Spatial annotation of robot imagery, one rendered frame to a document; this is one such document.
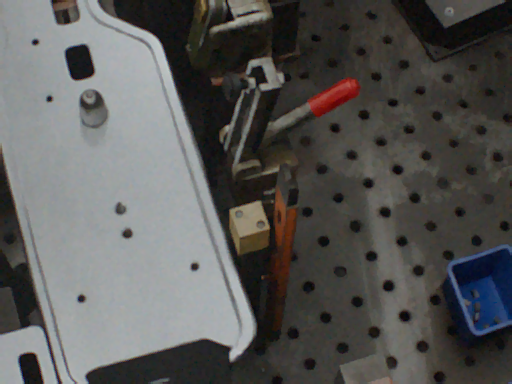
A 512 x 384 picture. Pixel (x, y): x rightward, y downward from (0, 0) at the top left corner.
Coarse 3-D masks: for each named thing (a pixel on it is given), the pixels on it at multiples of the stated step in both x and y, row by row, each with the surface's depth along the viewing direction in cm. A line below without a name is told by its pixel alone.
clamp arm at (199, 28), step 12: (204, 0) 119; (216, 0) 118; (204, 12) 119; (216, 12) 119; (192, 24) 125; (204, 24) 121; (216, 24) 121; (192, 36) 126; (204, 36) 123; (192, 48) 127; (204, 48) 125; (192, 60) 128; (204, 60) 127
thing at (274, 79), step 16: (256, 64) 102; (272, 64) 102; (224, 80) 102; (240, 80) 102; (256, 80) 102; (272, 80) 102; (288, 80) 103; (240, 96) 102; (256, 96) 103; (272, 96) 103; (240, 112) 110; (256, 112) 105; (272, 112) 106; (240, 128) 113; (256, 128) 108; (240, 144) 111; (256, 144) 111; (240, 160) 113
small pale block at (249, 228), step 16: (240, 208) 112; (256, 208) 112; (240, 224) 112; (256, 224) 112; (240, 240) 112; (256, 240) 113; (240, 256) 116; (256, 256) 119; (240, 272) 122; (256, 272) 124; (256, 288) 129; (256, 304) 135; (256, 320) 141
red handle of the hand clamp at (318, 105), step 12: (336, 84) 110; (348, 84) 109; (324, 96) 110; (336, 96) 110; (348, 96) 109; (300, 108) 112; (312, 108) 111; (324, 108) 110; (276, 120) 113; (288, 120) 112; (300, 120) 112; (276, 132) 113; (288, 132) 113; (264, 144) 114
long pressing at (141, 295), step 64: (0, 0) 130; (0, 64) 127; (64, 64) 127; (128, 64) 127; (0, 128) 123; (64, 128) 123; (128, 128) 123; (64, 192) 120; (128, 192) 120; (192, 192) 120; (64, 256) 117; (128, 256) 117; (192, 256) 117; (64, 320) 114; (128, 320) 114; (192, 320) 114
